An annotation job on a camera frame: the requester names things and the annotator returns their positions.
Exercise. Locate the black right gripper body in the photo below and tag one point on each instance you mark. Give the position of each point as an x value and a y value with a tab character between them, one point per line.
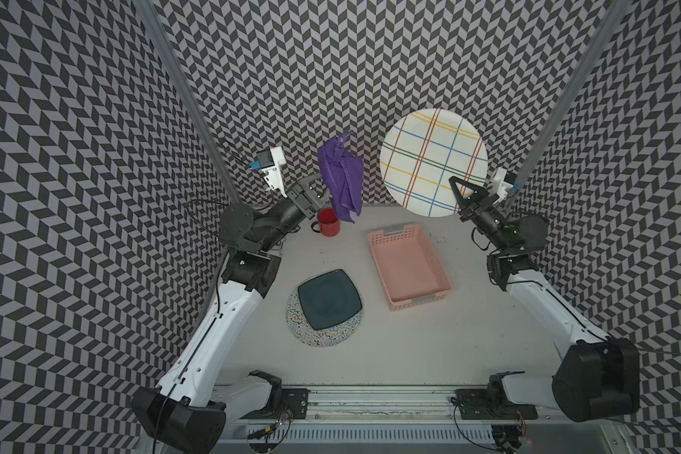
487	219

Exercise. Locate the aluminium corner post left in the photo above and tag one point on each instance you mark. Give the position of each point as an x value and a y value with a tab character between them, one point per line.
147	12

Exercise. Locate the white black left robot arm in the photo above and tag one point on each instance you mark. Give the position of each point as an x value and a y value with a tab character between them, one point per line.
181	411

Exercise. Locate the pink plastic basket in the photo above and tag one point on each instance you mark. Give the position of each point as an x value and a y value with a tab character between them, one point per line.
410	269

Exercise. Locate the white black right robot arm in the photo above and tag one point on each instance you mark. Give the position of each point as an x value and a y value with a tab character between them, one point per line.
598	375

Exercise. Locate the aluminium corner post right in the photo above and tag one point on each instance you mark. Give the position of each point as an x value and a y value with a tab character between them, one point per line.
603	35

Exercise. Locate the aluminium corner post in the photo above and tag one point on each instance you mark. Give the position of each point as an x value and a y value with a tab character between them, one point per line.
147	12
603	35

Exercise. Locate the plaid striped round plate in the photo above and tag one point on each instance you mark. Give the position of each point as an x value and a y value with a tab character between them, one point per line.
422	152

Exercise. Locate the purple microfibre cloth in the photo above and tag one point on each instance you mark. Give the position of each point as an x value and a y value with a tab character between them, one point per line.
343	175

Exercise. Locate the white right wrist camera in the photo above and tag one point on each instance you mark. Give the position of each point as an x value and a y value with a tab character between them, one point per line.
504	185

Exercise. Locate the red ceramic mug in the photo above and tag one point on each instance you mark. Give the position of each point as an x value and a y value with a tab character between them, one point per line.
326	223

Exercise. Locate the colourful squiggle pattern plate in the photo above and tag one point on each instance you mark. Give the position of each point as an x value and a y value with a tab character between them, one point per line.
328	337

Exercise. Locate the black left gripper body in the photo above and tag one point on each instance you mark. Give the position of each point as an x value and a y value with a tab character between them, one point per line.
307	208

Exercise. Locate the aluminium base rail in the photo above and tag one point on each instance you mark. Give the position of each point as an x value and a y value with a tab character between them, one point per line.
392	405

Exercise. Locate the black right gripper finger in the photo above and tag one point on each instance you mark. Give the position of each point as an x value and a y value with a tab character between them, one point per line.
458	187
475	193

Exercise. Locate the dark teal square plate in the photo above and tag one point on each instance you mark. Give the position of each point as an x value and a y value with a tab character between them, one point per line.
329	299

